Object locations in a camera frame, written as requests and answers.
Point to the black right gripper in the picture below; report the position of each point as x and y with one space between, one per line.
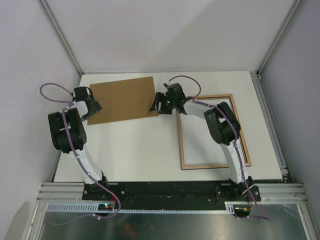
160 97

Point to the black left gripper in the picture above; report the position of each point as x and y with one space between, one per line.
96 108

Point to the brown cardboard backing board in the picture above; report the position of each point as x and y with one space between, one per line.
123 100

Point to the blue wooden picture frame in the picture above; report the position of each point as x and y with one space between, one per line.
185 165

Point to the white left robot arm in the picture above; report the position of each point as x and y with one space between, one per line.
69 136

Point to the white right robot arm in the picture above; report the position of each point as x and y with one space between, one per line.
222 124

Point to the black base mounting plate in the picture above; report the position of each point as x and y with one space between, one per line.
177 195

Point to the grey slotted cable duct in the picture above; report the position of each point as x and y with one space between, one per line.
103 208

